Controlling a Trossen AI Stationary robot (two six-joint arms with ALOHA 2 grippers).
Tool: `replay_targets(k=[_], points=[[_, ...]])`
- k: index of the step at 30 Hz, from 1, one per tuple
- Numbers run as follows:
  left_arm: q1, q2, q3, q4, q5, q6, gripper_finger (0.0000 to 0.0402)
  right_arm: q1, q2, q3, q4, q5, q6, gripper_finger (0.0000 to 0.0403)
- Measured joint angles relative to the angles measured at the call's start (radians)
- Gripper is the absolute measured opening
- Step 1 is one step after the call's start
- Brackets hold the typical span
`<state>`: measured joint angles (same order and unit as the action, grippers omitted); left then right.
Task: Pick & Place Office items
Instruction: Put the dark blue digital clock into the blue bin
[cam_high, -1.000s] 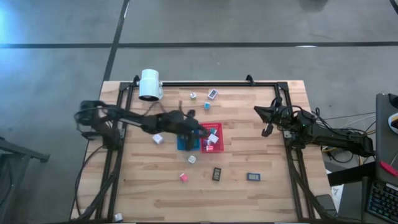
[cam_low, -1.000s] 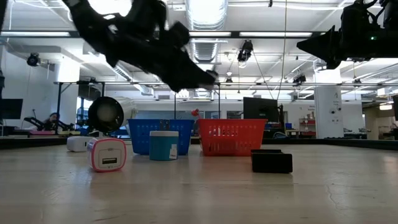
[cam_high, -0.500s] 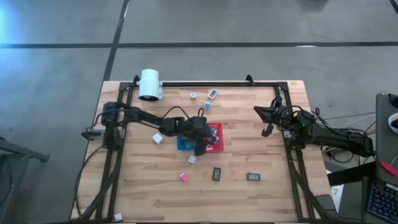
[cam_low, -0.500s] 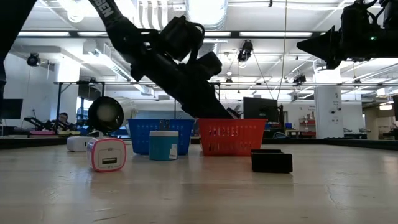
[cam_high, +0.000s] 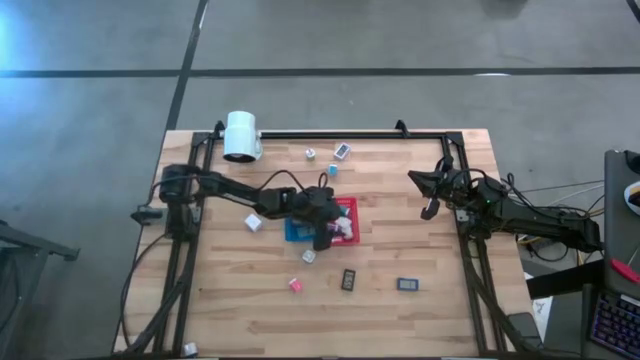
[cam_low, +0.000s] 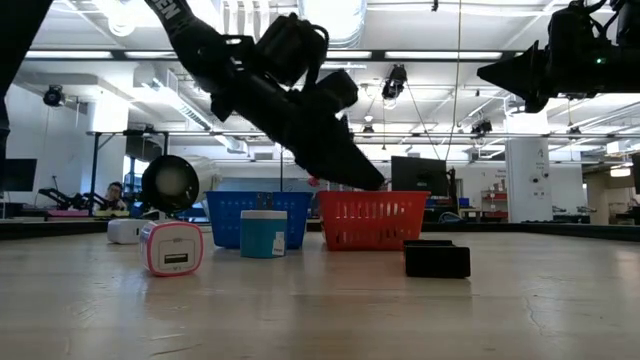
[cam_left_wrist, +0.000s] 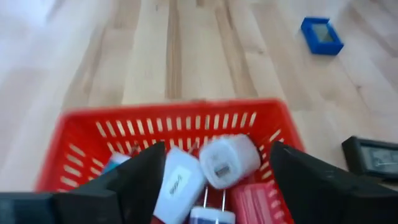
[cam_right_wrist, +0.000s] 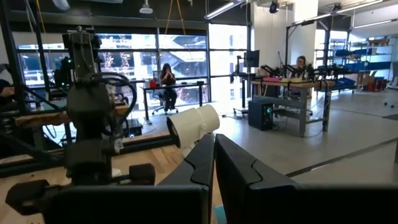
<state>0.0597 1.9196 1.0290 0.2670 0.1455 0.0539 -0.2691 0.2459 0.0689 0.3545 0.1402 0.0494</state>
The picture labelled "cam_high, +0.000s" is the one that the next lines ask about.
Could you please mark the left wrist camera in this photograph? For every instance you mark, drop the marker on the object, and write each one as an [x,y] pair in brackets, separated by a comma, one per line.
[331,207]

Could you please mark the black round device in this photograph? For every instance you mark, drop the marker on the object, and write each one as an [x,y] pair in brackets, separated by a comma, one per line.
[633,161]

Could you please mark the black flat device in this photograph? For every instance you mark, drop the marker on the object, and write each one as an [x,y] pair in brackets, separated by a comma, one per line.
[524,327]

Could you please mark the blue plastic basket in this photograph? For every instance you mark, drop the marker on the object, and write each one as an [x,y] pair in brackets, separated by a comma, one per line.
[292,235]

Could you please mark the blue digital clock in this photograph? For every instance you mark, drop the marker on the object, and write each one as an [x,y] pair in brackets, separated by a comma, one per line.
[408,284]

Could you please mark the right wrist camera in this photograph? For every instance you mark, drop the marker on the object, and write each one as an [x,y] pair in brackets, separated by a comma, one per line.
[452,189]

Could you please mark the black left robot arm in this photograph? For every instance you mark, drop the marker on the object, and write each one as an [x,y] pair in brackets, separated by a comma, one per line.
[235,190]

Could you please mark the white paper sheet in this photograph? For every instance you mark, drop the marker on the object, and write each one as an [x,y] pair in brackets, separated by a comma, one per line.
[542,310]

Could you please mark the grey metal stand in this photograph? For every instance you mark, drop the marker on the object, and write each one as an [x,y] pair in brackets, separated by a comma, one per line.
[30,240]

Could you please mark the grey and white charger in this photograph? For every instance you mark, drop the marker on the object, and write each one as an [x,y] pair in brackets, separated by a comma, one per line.
[310,154]

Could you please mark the dark grey side desk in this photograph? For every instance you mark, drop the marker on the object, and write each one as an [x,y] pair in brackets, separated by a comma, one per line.
[617,230]

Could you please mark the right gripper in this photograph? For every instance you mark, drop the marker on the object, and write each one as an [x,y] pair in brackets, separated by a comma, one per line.
[429,210]

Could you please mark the blue charger cube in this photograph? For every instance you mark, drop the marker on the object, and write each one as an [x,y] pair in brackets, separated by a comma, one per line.
[333,170]

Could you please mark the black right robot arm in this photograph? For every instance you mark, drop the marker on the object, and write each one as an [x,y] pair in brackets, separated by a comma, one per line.
[545,220]

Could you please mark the teal and white charger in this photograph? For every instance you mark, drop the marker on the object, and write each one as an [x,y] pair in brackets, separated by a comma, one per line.
[309,256]

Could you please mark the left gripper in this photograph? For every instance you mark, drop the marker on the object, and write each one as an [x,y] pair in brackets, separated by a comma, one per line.
[322,240]

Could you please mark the black digital clock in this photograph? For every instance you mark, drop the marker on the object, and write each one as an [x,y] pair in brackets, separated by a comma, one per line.
[348,280]

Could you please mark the white and yellow object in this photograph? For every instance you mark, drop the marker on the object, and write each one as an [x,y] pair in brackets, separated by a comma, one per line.
[634,199]

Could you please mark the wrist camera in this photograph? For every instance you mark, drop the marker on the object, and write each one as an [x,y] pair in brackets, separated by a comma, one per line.
[452,189]
[331,207]

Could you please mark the backlit black keyboard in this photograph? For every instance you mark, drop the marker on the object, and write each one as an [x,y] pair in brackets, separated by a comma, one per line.
[617,325]

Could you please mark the white digital clock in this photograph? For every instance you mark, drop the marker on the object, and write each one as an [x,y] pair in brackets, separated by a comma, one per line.
[342,151]

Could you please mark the black aluminium table frame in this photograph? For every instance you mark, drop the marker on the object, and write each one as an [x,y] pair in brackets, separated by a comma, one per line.
[325,135]

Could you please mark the red plastic basket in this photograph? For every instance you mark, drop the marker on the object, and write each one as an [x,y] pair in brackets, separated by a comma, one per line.
[352,202]

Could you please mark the white charger block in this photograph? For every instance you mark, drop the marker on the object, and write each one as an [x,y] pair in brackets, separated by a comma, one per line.
[253,223]
[345,227]

